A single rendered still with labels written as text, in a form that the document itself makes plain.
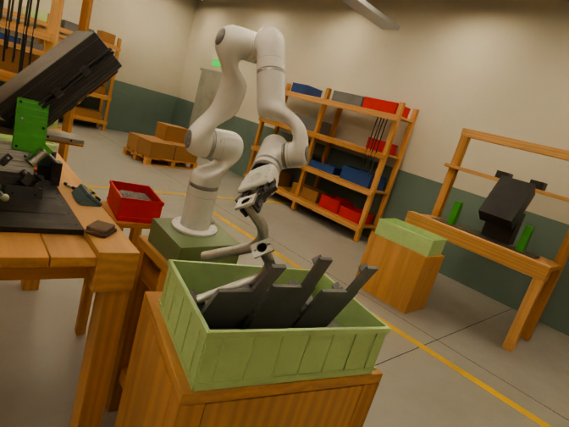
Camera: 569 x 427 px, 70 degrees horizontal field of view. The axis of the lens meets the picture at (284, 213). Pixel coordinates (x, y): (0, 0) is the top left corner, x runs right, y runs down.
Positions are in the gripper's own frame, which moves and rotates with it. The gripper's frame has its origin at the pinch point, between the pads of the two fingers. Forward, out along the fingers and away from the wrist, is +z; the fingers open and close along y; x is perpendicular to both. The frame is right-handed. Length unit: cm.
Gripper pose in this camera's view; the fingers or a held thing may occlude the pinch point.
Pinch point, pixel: (251, 206)
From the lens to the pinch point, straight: 105.2
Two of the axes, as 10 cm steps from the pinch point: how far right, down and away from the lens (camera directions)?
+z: -1.9, 6.3, -7.6
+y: 8.6, -2.6, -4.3
